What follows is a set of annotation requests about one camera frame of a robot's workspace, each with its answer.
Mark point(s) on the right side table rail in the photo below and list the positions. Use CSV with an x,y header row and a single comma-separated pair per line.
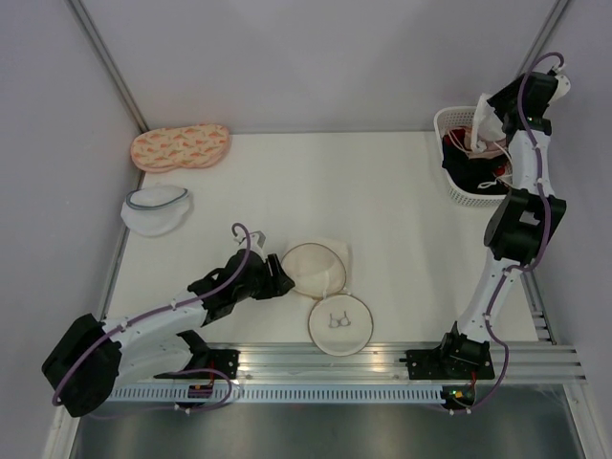
x,y
523,318

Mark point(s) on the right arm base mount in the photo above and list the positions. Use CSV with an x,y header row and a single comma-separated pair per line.
x,y
455,358

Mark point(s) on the black garment in basket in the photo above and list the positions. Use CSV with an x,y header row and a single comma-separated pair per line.
x,y
484,176

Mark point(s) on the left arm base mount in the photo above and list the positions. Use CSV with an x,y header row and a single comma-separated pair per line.
x,y
204,357

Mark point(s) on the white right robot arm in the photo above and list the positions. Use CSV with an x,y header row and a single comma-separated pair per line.
x,y
523,224

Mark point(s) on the left side table rail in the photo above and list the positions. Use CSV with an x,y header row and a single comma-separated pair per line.
x,y
109,259

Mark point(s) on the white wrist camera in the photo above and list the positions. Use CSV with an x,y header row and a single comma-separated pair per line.
x,y
563,84
256,243

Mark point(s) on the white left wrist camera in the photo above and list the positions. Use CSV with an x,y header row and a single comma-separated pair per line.
x,y
256,243

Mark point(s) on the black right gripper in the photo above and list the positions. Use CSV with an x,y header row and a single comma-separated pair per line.
x,y
503,95

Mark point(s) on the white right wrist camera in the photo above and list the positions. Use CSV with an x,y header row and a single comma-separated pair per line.
x,y
563,84

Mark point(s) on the aluminium front rail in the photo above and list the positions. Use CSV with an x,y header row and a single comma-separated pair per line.
x,y
381,363

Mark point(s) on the white bra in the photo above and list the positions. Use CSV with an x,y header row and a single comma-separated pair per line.
x,y
487,126

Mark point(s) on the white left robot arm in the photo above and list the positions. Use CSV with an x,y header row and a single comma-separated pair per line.
x,y
95,357

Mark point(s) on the right aluminium corner post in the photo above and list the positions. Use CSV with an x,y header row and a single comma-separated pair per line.
x,y
543,36

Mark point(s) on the white slotted cable duct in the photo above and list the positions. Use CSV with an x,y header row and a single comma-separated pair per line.
x,y
156,392

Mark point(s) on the aluminium corner post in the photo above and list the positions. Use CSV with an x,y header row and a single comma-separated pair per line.
x,y
543,36
92,34

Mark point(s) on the white plastic basket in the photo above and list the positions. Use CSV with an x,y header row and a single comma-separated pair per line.
x,y
443,121

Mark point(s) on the left aluminium corner post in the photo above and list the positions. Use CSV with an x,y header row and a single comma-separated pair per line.
x,y
92,34

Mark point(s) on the table rail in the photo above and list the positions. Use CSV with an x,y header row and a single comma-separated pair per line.
x,y
109,259
523,318

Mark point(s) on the white blue-trimmed mesh bag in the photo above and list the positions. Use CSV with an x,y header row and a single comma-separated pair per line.
x,y
155,210

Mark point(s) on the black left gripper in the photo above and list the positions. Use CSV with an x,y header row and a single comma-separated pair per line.
x,y
280,285

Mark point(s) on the pink bra in basket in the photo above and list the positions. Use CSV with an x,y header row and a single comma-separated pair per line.
x,y
486,150

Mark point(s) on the cream mesh laundry bag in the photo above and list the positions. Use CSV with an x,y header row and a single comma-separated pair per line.
x,y
339,324

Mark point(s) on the pink patterned bra case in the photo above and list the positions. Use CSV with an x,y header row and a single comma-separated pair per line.
x,y
193,147

